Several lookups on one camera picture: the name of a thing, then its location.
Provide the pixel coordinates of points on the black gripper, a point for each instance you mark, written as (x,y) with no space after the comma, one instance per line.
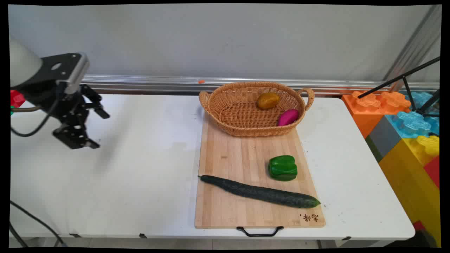
(68,107)

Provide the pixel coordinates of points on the brown potato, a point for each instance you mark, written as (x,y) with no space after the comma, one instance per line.
(268,101)

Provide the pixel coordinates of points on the red object behind arm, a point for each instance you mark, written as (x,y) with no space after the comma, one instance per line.
(16,98)

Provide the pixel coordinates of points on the woven wicker basket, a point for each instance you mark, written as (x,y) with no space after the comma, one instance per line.
(239,119)

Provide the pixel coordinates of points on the wooden cutting board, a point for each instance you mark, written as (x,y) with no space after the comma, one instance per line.
(239,158)

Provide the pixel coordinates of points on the long dark green cucumber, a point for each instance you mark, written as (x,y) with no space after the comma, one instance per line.
(260,192)

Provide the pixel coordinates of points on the purple sweet potato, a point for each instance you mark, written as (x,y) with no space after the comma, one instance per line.
(288,117)

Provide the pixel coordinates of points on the green bell pepper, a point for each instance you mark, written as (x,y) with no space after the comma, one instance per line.
(283,168)

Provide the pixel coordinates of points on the orange toy block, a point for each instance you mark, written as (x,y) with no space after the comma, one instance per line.
(365,112)

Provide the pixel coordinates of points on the grey toy block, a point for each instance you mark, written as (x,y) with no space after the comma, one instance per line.
(383,137)

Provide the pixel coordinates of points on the black tripod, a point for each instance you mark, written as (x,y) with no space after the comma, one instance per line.
(404,76)

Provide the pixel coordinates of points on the blue toy block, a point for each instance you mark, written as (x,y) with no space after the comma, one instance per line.
(413,123)

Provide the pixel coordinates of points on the yellow toy block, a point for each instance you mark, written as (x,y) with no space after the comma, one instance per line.
(411,186)

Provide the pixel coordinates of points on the red toy block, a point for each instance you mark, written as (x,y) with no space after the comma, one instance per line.
(433,172)

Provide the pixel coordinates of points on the aluminium rail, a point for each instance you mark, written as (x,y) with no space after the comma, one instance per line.
(147,83)

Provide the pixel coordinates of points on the aluminium frame post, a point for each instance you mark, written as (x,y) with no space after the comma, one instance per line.
(415,45)

